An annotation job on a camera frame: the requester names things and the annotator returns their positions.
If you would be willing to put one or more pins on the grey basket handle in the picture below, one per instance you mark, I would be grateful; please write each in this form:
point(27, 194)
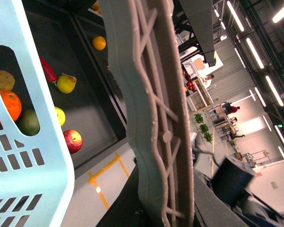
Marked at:
point(144, 60)

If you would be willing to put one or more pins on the light blue shopping basket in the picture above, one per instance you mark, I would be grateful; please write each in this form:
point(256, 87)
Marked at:
point(36, 170)

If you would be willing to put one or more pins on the red apple front edge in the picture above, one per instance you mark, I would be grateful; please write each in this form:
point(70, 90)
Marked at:
point(73, 140)

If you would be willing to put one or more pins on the green apple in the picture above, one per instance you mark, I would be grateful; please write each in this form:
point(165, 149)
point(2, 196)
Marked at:
point(61, 116)

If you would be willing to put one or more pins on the yellow pear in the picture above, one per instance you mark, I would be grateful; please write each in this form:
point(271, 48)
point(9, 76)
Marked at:
point(66, 83)

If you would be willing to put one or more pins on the orange in right tray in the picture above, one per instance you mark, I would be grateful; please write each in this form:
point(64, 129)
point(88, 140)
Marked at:
point(99, 43)

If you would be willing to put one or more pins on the red chili pepper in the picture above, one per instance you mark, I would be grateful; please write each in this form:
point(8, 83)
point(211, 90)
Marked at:
point(48, 71)

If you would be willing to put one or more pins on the black near fruit tray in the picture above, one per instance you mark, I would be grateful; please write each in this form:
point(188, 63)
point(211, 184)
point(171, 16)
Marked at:
point(92, 108)

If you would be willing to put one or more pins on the dark green avocado front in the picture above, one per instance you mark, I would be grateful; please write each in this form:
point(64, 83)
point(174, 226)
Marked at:
point(28, 122)

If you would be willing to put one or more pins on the large orange front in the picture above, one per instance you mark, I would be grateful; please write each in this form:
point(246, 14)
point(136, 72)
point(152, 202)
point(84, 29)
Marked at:
point(12, 103)

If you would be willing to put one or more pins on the kiwi lower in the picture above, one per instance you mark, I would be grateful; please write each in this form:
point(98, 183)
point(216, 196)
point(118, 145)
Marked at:
point(7, 80)

